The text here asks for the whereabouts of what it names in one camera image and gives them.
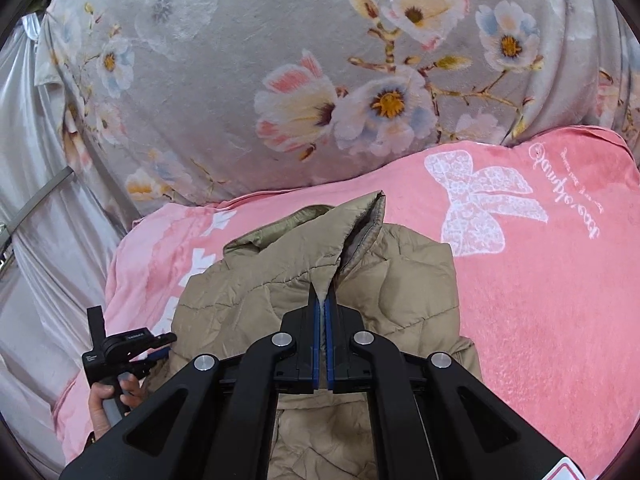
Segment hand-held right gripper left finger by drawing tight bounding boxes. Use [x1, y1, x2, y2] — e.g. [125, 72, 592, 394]
[60, 284, 321, 480]

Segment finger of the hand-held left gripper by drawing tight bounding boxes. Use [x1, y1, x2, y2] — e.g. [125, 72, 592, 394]
[145, 332, 178, 362]

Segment silver satin cloth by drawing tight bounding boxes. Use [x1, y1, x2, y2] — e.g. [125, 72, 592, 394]
[0, 15, 128, 423]

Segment person's left hand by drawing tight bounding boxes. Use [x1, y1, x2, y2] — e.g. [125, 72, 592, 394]
[87, 376, 144, 442]

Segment pink printed blanket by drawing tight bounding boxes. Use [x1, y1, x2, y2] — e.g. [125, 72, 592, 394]
[54, 127, 640, 480]

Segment beige quilted jacket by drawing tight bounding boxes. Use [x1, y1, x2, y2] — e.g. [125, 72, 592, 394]
[142, 191, 483, 480]

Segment grey floral blanket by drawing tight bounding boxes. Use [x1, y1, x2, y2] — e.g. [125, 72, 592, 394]
[35, 0, 640, 233]

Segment grey metal bar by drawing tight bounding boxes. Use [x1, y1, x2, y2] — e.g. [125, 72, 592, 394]
[9, 169, 77, 235]

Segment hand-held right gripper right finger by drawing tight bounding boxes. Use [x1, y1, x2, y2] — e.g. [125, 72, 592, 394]
[324, 287, 568, 480]

